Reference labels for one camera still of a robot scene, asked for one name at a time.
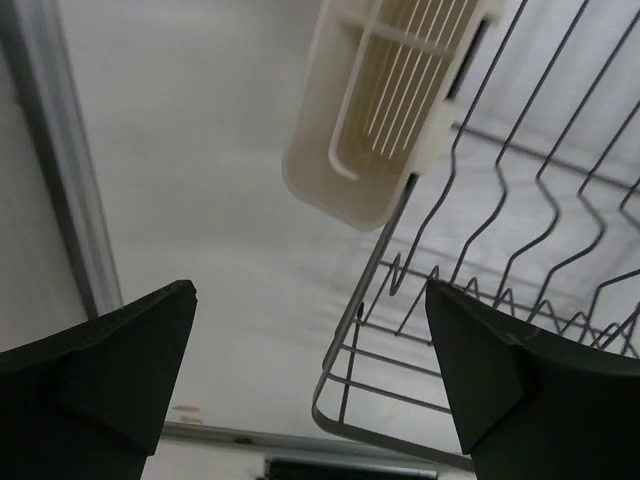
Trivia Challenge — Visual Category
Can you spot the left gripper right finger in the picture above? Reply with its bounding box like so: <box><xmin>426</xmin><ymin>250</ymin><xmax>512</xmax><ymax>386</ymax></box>
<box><xmin>425</xmin><ymin>280</ymin><xmax>639</xmax><ymax>479</ymax></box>

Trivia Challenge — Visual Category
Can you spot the cream plastic cutlery holder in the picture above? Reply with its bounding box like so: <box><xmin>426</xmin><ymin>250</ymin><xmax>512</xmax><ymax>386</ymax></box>
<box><xmin>282</xmin><ymin>1</ymin><xmax>506</xmax><ymax>231</ymax></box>

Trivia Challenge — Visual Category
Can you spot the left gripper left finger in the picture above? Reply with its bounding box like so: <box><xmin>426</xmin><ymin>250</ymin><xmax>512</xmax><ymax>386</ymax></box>
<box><xmin>1</xmin><ymin>280</ymin><xmax>197</xmax><ymax>479</ymax></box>

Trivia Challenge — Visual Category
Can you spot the grey wire dish rack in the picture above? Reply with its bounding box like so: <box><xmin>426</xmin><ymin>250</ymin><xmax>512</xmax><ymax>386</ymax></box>
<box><xmin>312</xmin><ymin>1</ymin><xmax>639</xmax><ymax>468</ymax></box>

